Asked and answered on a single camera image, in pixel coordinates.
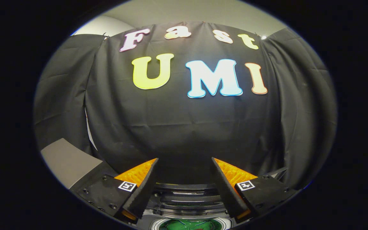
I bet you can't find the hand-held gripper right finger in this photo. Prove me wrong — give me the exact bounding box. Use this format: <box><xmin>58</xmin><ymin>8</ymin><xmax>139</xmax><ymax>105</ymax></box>
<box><xmin>211</xmin><ymin>157</ymin><xmax>300</xmax><ymax>223</ymax></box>

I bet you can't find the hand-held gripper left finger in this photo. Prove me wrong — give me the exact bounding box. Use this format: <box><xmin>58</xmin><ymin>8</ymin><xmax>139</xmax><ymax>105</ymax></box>
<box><xmin>76</xmin><ymin>158</ymin><xmax>159</xmax><ymax>221</ymax></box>

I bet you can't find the dark washing machine lid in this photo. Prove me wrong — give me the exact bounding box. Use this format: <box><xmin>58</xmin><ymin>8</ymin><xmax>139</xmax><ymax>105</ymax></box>
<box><xmin>152</xmin><ymin>182</ymin><xmax>228</xmax><ymax>219</ymax></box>

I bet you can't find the green polo shirt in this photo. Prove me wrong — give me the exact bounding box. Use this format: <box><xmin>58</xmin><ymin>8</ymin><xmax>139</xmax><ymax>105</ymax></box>
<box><xmin>158</xmin><ymin>219</ymin><xmax>215</xmax><ymax>230</ymax></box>

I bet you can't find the black backdrop cloth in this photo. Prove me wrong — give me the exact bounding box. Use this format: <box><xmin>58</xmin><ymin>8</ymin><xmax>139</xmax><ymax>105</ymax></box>
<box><xmin>33</xmin><ymin>21</ymin><xmax>338</xmax><ymax>192</ymax></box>

